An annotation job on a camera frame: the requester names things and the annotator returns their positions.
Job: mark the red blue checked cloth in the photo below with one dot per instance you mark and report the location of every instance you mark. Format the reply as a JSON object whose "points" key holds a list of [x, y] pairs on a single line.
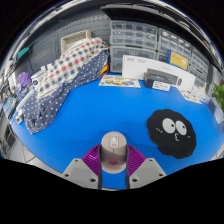
{"points": [[70, 65]]}

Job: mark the small black labelled box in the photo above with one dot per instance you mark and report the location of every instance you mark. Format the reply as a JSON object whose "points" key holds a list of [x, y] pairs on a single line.
{"points": [[155, 81]]}

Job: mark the long white keyboard box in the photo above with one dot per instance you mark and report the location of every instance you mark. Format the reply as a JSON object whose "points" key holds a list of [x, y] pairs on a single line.
{"points": [[133, 68]]}

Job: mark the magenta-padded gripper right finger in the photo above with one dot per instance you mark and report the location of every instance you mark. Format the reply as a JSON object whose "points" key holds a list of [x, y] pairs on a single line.
{"points": [[141, 166]]}

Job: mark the pale pink computer mouse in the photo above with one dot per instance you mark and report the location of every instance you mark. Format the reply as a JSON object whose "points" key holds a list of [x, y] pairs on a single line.
{"points": [[114, 153]]}

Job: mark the colourful printed leaflet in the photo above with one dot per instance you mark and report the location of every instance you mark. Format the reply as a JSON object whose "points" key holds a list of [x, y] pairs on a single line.
{"points": [[190, 96], [119, 81]]}

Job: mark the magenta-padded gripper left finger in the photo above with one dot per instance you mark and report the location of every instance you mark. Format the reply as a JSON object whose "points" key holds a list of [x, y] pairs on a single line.
{"points": [[87, 166]]}

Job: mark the clear plastic bag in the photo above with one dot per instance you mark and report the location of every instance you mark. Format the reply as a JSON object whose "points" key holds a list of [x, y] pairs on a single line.
{"points": [[201, 93]]}

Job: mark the yellow flat box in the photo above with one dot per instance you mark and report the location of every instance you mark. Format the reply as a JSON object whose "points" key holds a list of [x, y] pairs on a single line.
{"points": [[177, 60]]}

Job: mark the purple plastic bag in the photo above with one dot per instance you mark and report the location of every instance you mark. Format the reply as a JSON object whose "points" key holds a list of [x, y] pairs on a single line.
{"points": [[24, 80]]}

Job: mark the yellow red toy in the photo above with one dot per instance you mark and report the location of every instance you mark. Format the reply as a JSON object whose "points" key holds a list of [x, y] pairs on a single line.
{"points": [[104, 70]]}

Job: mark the black fuzzy-face mouse pad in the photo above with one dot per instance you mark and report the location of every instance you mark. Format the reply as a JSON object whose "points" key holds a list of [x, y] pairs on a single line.
{"points": [[173, 146]]}

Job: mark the white woven basket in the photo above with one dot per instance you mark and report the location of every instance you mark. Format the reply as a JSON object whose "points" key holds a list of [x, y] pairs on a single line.
{"points": [[71, 39]]}

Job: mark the green potted plant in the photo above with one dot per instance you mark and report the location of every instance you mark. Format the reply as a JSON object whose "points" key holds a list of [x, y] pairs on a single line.
{"points": [[219, 95]]}

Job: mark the dark wall shelf unit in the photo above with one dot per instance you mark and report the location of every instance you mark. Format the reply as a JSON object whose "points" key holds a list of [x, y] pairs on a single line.
{"points": [[150, 15]]}

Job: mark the navy polka-dot cloth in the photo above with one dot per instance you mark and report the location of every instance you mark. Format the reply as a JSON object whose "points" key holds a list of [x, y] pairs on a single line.
{"points": [[43, 113]]}

